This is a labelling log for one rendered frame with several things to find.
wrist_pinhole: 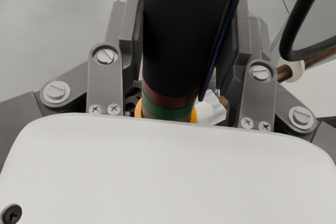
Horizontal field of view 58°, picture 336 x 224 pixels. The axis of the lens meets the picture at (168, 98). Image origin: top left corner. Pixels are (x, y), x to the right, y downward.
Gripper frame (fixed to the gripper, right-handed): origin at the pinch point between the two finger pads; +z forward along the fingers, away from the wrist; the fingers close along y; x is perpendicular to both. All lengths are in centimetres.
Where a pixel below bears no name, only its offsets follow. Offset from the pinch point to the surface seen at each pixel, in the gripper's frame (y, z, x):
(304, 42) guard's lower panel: 71, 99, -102
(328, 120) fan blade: 17.7, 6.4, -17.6
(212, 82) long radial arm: 9.1, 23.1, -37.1
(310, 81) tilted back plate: 26.8, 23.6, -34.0
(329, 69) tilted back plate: 29.1, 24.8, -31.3
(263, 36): 20, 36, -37
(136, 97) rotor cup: -3.9, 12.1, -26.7
